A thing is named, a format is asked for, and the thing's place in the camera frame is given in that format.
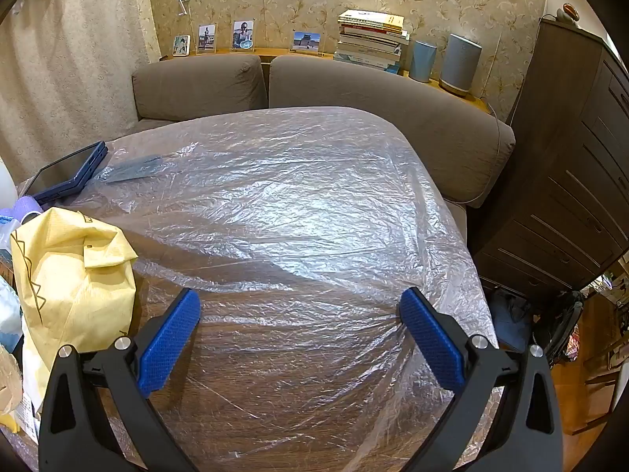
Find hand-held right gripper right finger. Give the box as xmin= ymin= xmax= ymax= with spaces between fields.
xmin=397 ymin=286 xmax=565 ymax=472

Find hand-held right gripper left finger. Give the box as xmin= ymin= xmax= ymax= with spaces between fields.
xmin=39 ymin=288 xmax=202 ymax=472

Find black backpack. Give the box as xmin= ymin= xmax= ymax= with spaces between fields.
xmin=491 ymin=288 xmax=585 ymax=365

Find yellow paper bag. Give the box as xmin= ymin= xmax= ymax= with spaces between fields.
xmin=10 ymin=206 xmax=138 ymax=433

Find blue white plastic wrapper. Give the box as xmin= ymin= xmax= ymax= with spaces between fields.
xmin=0 ymin=275 xmax=24 ymax=350

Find crumpled brown paper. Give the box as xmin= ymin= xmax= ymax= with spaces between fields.
xmin=0 ymin=341 xmax=24 ymax=416

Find black flat case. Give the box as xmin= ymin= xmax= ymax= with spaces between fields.
xmin=22 ymin=140 xmax=108 ymax=202

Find dark wooden dresser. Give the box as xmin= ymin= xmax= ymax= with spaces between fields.
xmin=474 ymin=15 xmax=629 ymax=301

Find large grey cylinder speaker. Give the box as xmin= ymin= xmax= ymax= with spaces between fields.
xmin=439 ymin=33 xmax=483 ymax=96

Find small blue-grey cylinder speaker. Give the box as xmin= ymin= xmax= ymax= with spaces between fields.
xmin=409 ymin=40 xmax=438 ymax=83

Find beige curtain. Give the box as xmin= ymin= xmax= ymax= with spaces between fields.
xmin=0 ymin=0 xmax=163 ymax=197

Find stack of books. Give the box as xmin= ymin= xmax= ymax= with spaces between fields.
xmin=334 ymin=9 xmax=411 ymax=76

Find building photo frame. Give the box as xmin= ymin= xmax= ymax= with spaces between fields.
xmin=292 ymin=31 xmax=321 ymax=53

